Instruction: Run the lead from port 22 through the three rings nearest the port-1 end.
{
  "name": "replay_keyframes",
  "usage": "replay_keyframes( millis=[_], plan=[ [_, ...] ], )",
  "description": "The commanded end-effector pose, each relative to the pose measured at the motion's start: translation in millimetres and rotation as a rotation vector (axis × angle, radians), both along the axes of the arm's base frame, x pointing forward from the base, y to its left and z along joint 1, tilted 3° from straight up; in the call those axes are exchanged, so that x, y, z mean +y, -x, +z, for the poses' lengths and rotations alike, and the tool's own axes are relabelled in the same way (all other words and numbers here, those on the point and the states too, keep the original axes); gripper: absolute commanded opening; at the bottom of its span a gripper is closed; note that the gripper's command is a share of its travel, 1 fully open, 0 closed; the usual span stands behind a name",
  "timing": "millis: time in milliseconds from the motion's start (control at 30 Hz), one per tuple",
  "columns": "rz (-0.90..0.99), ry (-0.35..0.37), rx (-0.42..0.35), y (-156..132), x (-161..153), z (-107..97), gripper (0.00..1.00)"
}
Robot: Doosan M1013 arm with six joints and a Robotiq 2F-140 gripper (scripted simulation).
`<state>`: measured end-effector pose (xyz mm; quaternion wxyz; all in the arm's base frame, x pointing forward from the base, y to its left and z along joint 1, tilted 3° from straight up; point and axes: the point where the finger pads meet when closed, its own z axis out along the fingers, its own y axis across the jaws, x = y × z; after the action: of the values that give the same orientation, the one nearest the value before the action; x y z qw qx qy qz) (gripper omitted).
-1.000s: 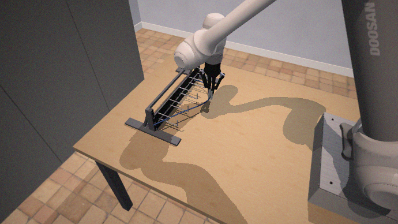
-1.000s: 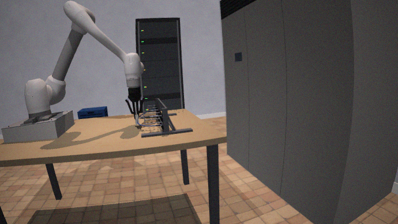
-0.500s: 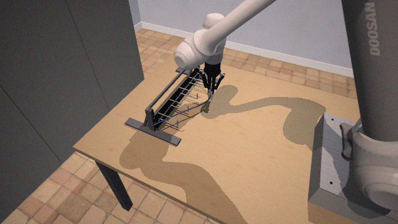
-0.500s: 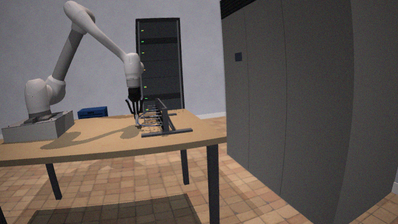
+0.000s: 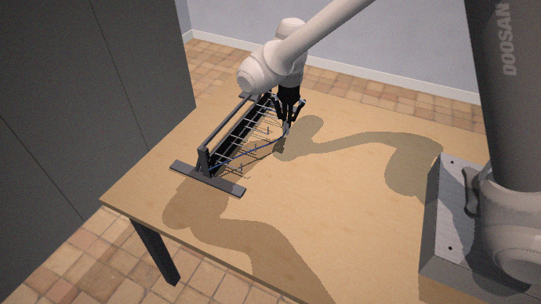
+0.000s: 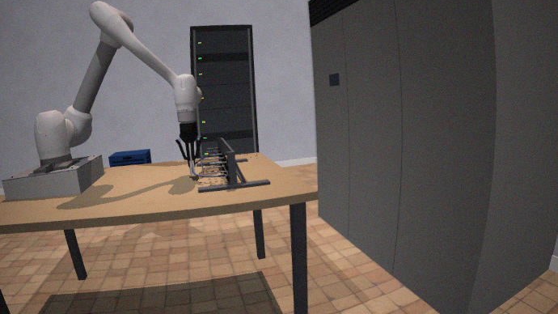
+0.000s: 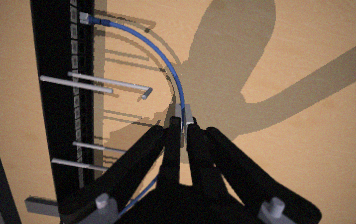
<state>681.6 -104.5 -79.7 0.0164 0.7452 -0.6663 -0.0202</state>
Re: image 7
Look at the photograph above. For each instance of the blue cable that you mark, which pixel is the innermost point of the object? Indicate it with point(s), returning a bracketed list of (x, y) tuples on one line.
[(109, 23)]

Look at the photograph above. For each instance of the dark grey rack with cable rings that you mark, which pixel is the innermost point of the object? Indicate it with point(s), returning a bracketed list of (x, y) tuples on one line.
[(63, 32)]

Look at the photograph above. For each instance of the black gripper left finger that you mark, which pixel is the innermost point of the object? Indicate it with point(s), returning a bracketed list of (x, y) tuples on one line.
[(102, 200)]

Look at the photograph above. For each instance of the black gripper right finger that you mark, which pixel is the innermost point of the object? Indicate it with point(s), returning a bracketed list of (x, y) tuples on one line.
[(269, 200)]

